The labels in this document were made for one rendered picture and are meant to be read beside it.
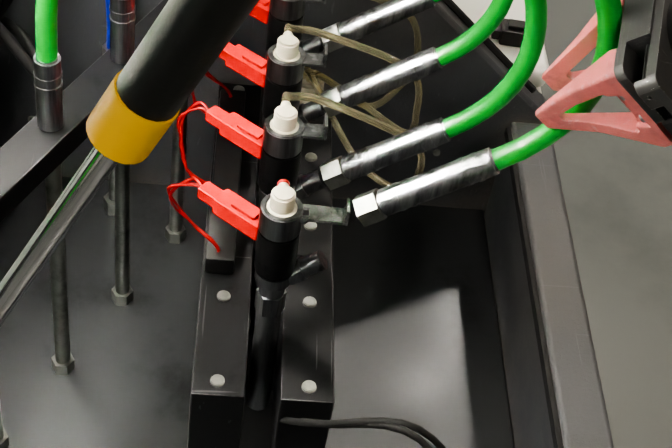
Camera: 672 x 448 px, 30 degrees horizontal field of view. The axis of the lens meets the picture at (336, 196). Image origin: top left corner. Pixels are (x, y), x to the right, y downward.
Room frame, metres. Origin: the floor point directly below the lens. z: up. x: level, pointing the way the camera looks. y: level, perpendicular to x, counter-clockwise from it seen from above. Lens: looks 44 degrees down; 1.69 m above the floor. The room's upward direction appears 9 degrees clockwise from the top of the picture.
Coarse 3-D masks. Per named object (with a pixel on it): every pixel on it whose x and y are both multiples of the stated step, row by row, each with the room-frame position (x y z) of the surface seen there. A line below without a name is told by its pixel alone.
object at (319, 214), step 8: (304, 208) 0.58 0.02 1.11; (312, 208) 0.58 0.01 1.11; (320, 208) 0.58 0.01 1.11; (328, 208) 0.58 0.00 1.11; (336, 208) 0.58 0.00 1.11; (304, 216) 0.57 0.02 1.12; (312, 216) 0.57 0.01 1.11; (320, 216) 0.57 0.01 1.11; (328, 216) 0.58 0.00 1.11; (336, 216) 0.58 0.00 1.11; (304, 224) 0.57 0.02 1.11; (336, 224) 0.57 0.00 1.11; (344, 224) 0.57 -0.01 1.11
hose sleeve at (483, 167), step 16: (464, 160) 0.59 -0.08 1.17; (480, 160) 0.58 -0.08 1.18; (416, 176) 0.59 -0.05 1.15; (432, 176) 0.58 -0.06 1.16; (448, 176) 0.58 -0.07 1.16; (464, 176) 0.58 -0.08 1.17; (480, 176) 0.58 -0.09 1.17; (384, 192) 0.58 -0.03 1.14; (400, 192) 0.58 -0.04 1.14; (416, 192) 0.58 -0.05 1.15; (432, 192) 0.58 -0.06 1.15; (448, 192) 0.58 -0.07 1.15; (384, 208) 0.57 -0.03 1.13; (400, 208) 0.57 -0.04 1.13
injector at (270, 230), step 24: (264, 216) 0.56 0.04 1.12; (264, 240) 0.56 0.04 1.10; (288, 240) 0.56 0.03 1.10; (264, 264) 0.56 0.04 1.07; (288, 264) 0.56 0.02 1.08; (312, 264) 0.57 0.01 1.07; (264, 288) 0.56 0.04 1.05; (264, 312) 0.57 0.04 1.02; (264, 336) 0.57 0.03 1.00; (264, 360) 0.57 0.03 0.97; (264, 384) 0.57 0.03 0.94; (264, 408) 0.57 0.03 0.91
